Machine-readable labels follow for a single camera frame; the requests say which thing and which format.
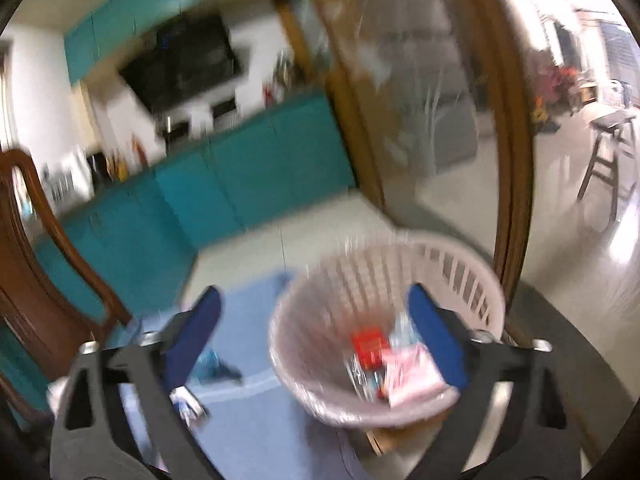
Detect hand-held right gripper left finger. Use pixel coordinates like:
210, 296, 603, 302
49, 285, 223, 480

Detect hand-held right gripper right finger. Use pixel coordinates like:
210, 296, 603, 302
407, 284, 596, 480

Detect pink snack wrapper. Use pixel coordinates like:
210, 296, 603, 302
382, 345, 449, 409

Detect red cardboard box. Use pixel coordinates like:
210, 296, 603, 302
351, 329, 389, 369

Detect pink plastic basket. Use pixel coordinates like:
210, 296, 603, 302
267, 230, 506, 429

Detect dark patterned wrapper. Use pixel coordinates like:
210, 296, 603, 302
197, 350, 244, 382

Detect wooden stool under basket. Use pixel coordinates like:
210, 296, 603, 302
367, 400, 454, 456

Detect blue striped blanket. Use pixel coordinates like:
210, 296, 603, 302
120, 270, 381, 480

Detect carved wooden chair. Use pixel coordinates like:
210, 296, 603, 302
0, 149, 134, 436

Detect teal lower cabinets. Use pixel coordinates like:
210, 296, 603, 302
35, 91, 357, 313

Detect teal cabinets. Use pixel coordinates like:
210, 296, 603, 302
64, 0, 274, 86
35, 91, 357, 313

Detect black kitchen appliance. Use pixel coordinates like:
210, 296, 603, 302
87, 152, 109, 184

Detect white kitchen appliance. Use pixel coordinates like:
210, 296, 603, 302
42, 152, 93, 207

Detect silver refrigerator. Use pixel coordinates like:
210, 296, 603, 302
370, 25, 479, 177

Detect gas stove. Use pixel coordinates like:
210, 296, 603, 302
155, 97, 239, 142

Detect glass door with fish print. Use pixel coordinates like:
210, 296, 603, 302
272, 0, 534, 311

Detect grey wooden stool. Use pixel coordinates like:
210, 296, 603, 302
577, 112, 639, 222

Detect black range hood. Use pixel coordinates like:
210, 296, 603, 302
119, 12, 244, 112

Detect colourful clutter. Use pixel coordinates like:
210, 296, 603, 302
532, 60, 587, 127

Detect teal upper cabinets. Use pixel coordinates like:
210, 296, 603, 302
64, 0, 274, 86

